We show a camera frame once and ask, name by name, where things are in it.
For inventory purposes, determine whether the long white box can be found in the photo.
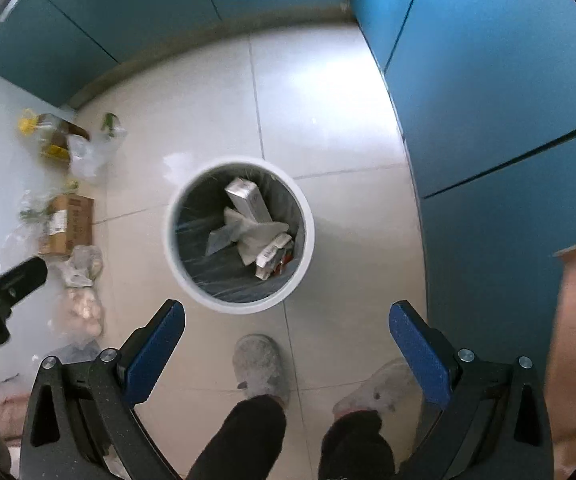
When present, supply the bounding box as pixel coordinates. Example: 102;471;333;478
224;177;274;223

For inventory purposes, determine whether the crumpled white plastic bag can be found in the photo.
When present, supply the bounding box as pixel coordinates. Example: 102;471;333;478
58;246;105;288

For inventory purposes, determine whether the clear bag with vegetables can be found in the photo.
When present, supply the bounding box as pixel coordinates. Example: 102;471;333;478
68;112;128;183

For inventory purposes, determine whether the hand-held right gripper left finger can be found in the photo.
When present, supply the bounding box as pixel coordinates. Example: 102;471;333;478
18;299;186;480

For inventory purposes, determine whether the person's left leg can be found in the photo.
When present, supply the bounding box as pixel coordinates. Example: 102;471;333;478
188;394;288;480

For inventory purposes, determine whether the grey fuzzy slipper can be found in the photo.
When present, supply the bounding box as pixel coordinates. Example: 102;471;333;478
333;357;421;421
233;334;291;406

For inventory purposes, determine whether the person's leg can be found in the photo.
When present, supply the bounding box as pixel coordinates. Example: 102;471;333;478
318;409;399;480
188;394;288;480

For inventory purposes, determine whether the brown cardboard box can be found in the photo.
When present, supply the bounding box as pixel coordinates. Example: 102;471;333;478
38;195;95;256

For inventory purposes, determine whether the white round trash bin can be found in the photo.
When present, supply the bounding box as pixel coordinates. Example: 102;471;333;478
163;157;315;315

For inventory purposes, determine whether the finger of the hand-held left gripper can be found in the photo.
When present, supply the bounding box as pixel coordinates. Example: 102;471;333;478
0;256;49;311

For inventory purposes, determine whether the clear bag of potatoes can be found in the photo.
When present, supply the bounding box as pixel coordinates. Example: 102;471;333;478
50;285;105;341

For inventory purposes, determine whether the white tissue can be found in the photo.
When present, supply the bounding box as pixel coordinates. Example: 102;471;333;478
223;207;291;266

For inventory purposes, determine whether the blue base cabinet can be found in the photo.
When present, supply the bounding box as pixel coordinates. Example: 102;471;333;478
0;0;364;111
350;0;576;461

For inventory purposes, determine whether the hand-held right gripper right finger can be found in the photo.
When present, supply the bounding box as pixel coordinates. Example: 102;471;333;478
389;301;555;480

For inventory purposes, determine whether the white green yellow carton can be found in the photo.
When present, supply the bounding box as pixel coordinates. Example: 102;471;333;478
254;232;294;281

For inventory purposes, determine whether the person's right leg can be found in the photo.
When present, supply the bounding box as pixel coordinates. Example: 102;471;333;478
318;409;399;480

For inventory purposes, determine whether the oil bottle with yellow cap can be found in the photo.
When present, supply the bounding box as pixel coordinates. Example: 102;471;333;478
17;109;91;161

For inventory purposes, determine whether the clear bag with greens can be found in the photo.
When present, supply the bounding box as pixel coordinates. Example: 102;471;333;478
18;180;79;241

